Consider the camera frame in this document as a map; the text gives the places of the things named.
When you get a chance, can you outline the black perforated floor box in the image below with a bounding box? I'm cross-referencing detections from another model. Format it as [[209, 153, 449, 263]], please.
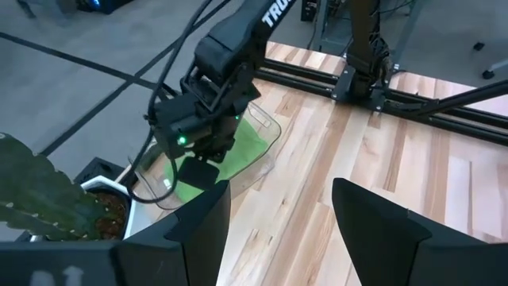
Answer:
[[73, 157, 128, 186]]

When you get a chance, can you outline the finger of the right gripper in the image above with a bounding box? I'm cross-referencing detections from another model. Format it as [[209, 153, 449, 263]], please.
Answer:
[[177, 157, 221, 191], [202, 117, 239, 163]]

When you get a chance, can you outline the small black box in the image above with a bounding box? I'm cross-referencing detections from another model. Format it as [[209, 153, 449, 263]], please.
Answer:
[[300, 0, 318, 23]]

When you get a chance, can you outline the clear plastic tray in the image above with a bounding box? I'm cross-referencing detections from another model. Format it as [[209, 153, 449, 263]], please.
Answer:
[[133, 101, 283, 211]]

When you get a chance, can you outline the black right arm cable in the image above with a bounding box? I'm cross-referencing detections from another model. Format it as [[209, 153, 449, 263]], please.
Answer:
[[126, 0, 233, 206]]

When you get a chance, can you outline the office chair base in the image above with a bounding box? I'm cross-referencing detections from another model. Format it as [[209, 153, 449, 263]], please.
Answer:
[[471, 39, 508, 80]]

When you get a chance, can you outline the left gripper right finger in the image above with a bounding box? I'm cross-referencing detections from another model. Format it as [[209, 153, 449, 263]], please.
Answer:
[[332, 177, 508, 286]]

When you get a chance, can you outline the bright green microfiber towel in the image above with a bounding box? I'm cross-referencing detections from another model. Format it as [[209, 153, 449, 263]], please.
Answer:
[[164, 118, 273, 203]]

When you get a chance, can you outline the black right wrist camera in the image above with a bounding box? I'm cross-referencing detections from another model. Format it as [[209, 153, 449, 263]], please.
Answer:
[[152, 93, 214, 160]]

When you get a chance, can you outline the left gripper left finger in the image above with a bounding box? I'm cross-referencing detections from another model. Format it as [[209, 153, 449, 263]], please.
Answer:
[[114, 179, 232, 286]]

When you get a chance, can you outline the black aluminium table frame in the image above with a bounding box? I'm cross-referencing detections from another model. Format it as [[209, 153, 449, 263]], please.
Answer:
[[253, 57, 508, 148]]

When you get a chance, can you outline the black box with blue light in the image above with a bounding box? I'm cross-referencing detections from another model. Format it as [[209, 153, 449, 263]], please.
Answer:
[[75, 0, 134, 15]]

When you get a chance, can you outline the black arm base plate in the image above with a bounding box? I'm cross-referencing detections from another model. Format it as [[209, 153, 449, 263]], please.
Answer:
[[331, 65, 398, 113]]

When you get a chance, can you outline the white hexagonal plant pot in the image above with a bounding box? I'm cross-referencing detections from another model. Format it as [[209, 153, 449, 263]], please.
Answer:
[[29, 174, 158, 243]]

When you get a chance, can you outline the green cactus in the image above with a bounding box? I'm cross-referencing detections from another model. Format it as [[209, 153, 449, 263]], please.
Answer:
[[0, 133, 108, 242]]

